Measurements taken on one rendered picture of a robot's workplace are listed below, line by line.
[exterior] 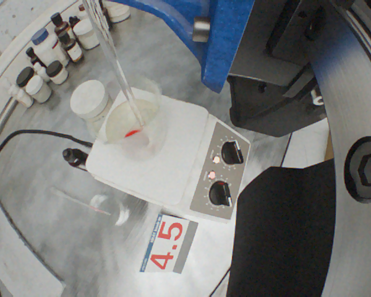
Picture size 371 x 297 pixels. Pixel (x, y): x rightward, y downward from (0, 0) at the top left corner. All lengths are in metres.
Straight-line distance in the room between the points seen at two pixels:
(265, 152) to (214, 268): 0.21
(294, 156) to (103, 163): 0.31
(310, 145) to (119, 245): 0.40
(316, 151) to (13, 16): 0.78
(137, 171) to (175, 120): 0.07
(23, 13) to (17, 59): 0.13
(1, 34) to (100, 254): 0.55
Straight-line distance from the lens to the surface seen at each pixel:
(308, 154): 0.38
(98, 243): 0.31
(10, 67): 0.54
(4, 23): 0.56
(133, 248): 0.29
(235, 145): 0.22
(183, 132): 0.20
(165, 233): 0.25
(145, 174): 0.19
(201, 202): 0.21
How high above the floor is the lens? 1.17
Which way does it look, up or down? 74 degrees down
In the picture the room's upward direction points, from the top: 7 degrees clockwise
